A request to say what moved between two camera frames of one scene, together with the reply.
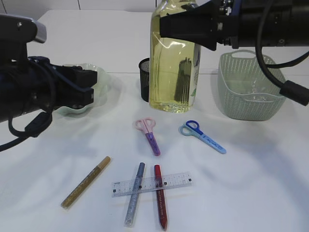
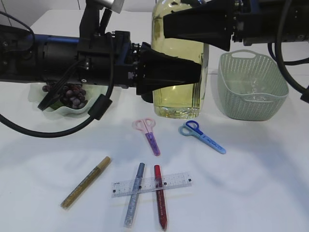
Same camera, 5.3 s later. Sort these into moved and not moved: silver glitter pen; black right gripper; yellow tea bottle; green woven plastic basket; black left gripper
Moved: black left gripper; yellow tea bottle
Not moved: green woven plastic basket; silver glitter pen; black right gripper
